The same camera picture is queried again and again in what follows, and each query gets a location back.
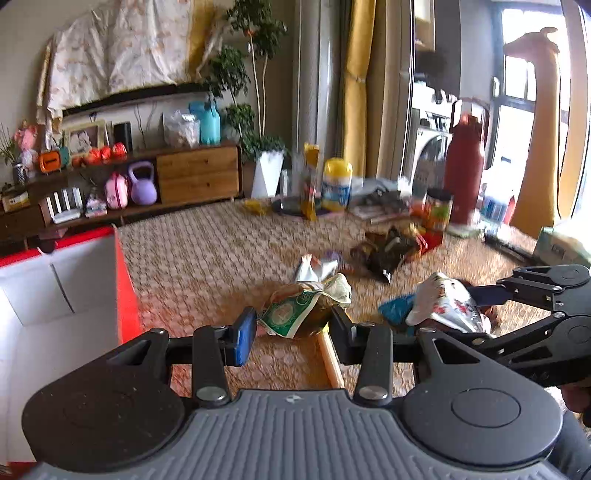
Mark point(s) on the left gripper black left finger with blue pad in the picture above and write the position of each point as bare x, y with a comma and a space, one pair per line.
208, 351

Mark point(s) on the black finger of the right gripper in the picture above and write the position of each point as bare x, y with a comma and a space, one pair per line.
559, 287

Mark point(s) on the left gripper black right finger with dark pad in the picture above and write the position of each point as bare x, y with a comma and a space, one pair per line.
435, 355

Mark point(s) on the green white snack packet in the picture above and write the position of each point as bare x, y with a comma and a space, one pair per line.
301, 309

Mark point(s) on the white floral snack bag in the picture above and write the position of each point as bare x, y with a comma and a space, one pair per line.
447, 302

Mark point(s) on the purple candy wrapper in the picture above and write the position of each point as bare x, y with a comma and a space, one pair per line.
332, 261

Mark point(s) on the tissue box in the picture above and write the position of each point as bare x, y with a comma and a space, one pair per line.
555, 248

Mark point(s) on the blue snack packet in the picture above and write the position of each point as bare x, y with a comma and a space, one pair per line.
395, 311

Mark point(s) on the black remote control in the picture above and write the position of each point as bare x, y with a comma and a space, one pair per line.
519, 254

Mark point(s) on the dark snack packet pile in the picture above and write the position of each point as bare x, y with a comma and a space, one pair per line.
381, 254

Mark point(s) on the black lid orange jar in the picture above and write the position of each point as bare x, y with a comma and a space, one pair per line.
438, 207

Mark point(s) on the stack of papers and boxes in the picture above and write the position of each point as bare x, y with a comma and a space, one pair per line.
377, 200

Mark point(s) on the red and white storage box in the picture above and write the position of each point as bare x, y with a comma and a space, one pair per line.
59, 310

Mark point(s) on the yellow small toy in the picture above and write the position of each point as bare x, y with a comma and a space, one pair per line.
256, 207

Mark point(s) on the yellow standing snack pouch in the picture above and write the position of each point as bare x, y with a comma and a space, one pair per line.
309, 181

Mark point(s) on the dark red thermos bottle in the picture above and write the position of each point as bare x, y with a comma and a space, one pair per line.
465, 159

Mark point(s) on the round dark placemat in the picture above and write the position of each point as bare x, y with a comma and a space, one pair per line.
291, 206

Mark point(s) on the yellow lid gummies bottle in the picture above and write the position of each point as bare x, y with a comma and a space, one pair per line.
336, 184

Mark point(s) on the purple kettlebell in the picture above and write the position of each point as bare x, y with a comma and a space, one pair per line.
143, 190

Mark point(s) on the white router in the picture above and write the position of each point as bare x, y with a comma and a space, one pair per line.
64, 205

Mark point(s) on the washing machine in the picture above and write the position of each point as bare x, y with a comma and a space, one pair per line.
428, 138

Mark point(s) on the clear plastic bag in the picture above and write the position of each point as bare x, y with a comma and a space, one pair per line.
180, 130

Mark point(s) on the wooden TV cabinet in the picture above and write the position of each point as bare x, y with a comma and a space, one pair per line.
182, 177

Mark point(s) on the red apple ornaments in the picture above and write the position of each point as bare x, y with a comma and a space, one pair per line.
100, 156

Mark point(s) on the teal bottle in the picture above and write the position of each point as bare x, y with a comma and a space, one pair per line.
209, 121

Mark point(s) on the black speaker cylinder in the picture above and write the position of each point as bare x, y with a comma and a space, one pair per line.
122, 134

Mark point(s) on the framed photo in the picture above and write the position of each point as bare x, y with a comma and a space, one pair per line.
80, 139

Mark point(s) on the orange clock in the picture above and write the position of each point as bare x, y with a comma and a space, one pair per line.
49, 161

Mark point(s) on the potted green tree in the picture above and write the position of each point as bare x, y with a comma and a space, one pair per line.
244, 39

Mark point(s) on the pink doll figure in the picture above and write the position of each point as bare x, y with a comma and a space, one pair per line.
25, 138

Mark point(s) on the floral cloth covered TV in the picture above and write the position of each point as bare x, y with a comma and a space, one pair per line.
125, 46

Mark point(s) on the yellow curtain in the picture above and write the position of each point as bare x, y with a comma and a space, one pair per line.
354, 136

